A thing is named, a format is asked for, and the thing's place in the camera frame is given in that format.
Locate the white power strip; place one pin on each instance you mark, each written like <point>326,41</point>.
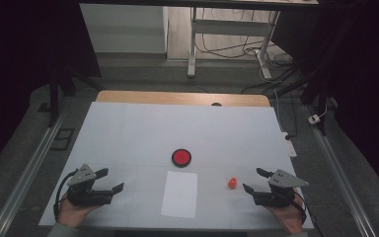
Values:
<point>289,146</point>

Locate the white metal desk frame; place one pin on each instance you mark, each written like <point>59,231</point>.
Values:
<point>228,27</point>

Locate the orange round stamp cap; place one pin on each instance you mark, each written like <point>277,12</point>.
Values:
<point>231,186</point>

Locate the dark curtain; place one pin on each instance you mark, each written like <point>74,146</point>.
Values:
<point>19,49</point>
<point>365,65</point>

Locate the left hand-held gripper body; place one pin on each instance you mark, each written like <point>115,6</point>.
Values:
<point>82,194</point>

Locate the person's right hand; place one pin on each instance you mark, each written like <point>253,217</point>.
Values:
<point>288,217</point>

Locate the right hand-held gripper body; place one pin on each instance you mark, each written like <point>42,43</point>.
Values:
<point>281,191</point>

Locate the white cabinet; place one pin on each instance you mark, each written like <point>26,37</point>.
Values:
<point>125,28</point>

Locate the small orange stamp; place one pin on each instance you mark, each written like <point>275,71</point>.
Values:
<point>232,183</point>

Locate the aluminium rail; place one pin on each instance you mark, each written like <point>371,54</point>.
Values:
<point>29,174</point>
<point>342,174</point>

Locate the white paper sheet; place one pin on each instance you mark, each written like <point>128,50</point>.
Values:
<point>179,194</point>

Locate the black floor socket plate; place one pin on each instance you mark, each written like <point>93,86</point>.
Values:
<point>62,139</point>

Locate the black metal stand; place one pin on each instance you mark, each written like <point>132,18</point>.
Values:
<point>319,95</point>
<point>54,98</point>

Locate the person's left hand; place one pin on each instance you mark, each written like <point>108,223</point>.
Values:
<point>72,212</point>

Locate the small white adapter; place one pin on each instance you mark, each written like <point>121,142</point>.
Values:
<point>314,119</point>

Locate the round black red ink pad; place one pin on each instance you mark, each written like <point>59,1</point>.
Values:
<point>181,157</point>

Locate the large white table mat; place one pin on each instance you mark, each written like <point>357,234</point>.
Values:
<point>144,131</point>

